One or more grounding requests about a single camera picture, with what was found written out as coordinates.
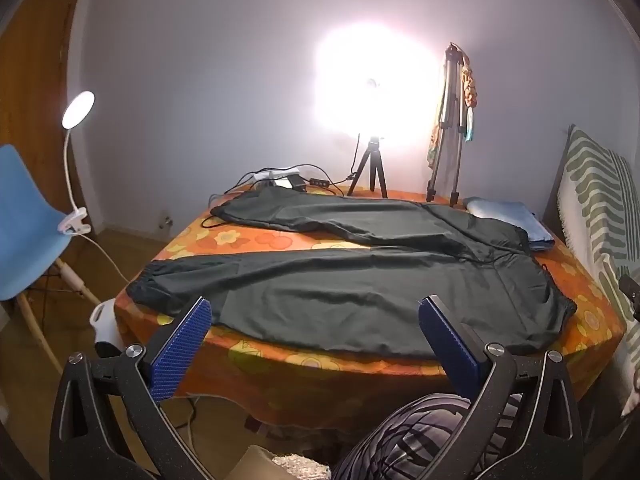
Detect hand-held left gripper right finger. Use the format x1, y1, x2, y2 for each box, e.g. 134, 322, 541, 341
417, 295, 586, 480

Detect ring light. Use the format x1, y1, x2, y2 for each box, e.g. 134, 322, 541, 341
312, 24, 441, 136

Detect orange floral tablecloth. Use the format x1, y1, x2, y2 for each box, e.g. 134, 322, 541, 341
114, 187, 628, 431

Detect wooden door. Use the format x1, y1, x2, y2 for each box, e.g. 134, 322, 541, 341
0, 0, 91, 283

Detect hanging orange ornament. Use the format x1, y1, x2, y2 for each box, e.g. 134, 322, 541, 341
462, 62, 480, 143

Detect beige box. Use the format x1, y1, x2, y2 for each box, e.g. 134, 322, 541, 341
241, 444, 281, 480

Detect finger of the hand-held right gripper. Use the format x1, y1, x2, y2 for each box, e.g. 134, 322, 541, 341
618, 270, 640, 321

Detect folded blue jeans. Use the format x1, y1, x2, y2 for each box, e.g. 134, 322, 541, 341
462, 197, 556, 252

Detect blue plastic chair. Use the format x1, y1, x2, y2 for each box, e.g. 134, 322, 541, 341
0, 144, 103, 376

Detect silver folded tripod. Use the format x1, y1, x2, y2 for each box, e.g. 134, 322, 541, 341
426, 44, 473, 208

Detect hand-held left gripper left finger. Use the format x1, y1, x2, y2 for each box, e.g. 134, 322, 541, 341
48, 296, 213, 480

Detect person's zebra patterned leg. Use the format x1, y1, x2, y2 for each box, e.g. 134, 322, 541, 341
330, 392, 526, 480

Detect colourful hanging cloth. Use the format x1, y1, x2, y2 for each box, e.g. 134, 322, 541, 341
428, 105, 443, 172

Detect white fluffy cloth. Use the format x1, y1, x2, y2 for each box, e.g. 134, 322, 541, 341
272, 454, 332, 480

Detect white lamp cable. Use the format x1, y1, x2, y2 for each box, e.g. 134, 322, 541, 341
84, 232, 135, 285

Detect white clip lamp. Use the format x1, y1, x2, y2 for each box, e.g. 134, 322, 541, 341
57, 91, 96, 236

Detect dark green pants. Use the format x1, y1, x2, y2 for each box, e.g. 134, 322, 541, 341
127, 187, 578, 359

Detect green striped white cushion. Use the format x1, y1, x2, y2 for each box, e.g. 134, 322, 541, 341
557, 125, 640, 416

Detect black cables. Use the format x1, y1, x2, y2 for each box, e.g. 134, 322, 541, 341
225, 164, 358, 198

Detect white power strip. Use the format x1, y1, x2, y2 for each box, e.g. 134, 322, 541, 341
252, 166, 301, 184

